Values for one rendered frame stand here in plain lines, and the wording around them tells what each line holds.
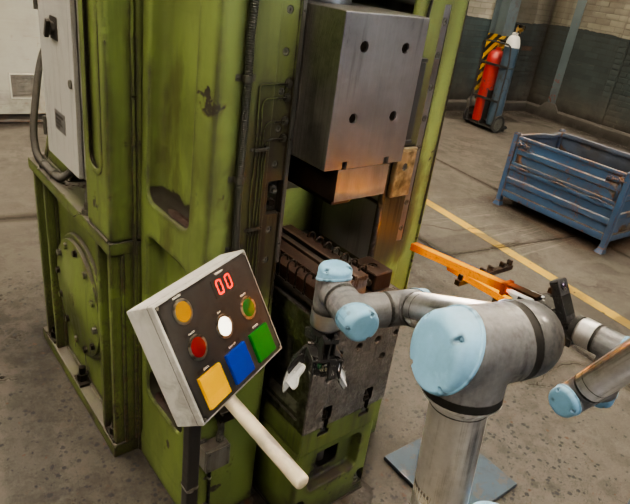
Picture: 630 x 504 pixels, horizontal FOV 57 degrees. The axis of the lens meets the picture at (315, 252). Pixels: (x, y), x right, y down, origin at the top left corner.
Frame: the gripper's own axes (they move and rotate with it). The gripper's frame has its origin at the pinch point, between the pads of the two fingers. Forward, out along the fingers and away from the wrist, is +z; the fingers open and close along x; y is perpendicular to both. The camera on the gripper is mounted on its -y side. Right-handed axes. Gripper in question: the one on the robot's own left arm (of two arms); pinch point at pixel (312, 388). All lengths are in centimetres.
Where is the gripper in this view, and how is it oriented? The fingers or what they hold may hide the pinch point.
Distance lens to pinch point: 144.1
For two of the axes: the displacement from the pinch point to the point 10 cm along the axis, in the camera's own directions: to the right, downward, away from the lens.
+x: 9.6, 0.1, 2.6
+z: -1.3, 8.9, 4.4
